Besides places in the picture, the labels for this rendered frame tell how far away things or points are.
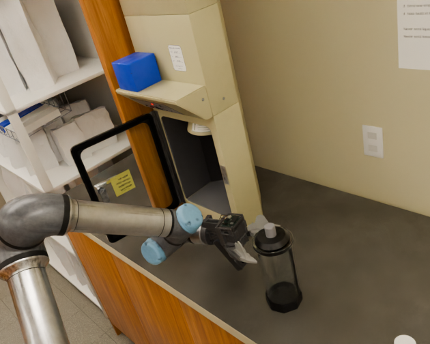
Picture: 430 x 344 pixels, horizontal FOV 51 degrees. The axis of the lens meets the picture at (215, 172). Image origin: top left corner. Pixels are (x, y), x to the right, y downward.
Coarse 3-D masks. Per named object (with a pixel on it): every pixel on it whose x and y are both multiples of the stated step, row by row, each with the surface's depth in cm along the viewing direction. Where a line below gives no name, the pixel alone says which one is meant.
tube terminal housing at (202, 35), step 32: (160, 32) 133; (192, 32) 123; (224, 32) 134; (160, 64) 142; (192, 64) 130; (224, 64) 133; (224, 96) 136; (224, 128) 140; (224, 160) 143; (256, 192) 157
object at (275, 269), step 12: (252, 240) 121; (264, 252) 116; (276, 252) 115; (288, 252) 118; (264, 264) 120; (276, 264) 118; (288, 264) 119; (264, 276) 123; (276, 276) 120; (288, 276) 121; (276, 288) 122; (288, 288) 122; (276, 300) 125; (288, 300) 124
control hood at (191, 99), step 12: (156, 84) 142; (168, 84) 139; (180, 84) 136; (192, 84) 134; (132, 96) 142; (144, 96) 135; (156, 96) 132; (168, 96) 129; (180, 96) 127; (192, 96) 128; (204, 96) 131; (180, 108) 129; (192, 108) 129; (204, 108) 132
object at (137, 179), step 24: (96, 144) 150; (120, 144) 154; (144, 144) 159; (96, 168) 152; (120, 168) 157; (144, 168) 162; (96, 192) 155; (120, 192) 160; (144, 192) 165; (168, 192) 171
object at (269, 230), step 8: (272, 224) 118; (264, 232) 120; (272, 232) 117; (280, 232) 119; (256, 240) 119; (264, 240) 117; (272, 240) 117; (280, 240) 116; (288, 240) 117; (264, 248) 116; (272, 248) 115
